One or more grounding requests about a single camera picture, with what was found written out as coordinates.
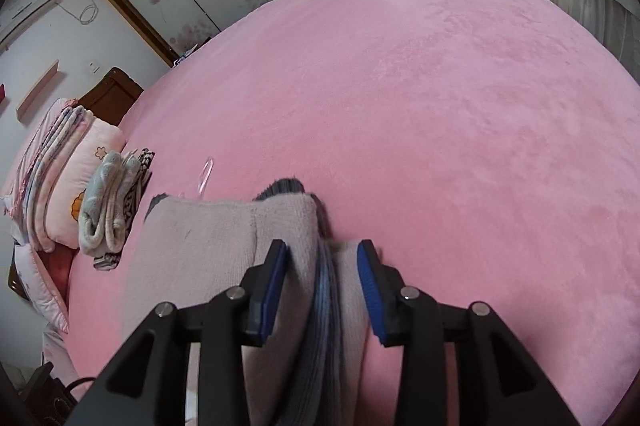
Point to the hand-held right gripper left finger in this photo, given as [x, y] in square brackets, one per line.
[272, 288]

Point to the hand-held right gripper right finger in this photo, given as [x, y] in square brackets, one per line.
[369, 288]

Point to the colour-block knit sweater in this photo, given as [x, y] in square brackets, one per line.
[220, 246]

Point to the striped folded garment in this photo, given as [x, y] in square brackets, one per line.
[135, 191]

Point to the pink bed blanket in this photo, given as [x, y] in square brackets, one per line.
[450, 130]

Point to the folded fluffy grey-white sweater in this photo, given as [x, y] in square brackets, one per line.
[102, 206]

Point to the pink cartoon pillow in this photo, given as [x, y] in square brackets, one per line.
[82, 160]

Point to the pink padded quilt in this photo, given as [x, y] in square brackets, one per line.
[37, 278]

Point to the wooden headboard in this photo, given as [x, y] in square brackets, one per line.
[112, 95]

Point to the folded pink quilt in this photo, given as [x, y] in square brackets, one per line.
[35, 165]

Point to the white air conditioner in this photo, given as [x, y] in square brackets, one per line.
[27, 13]

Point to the white wall switch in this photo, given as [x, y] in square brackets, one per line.
[94, 68]

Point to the wooden wall shelf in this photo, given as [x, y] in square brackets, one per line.
[37, 90]

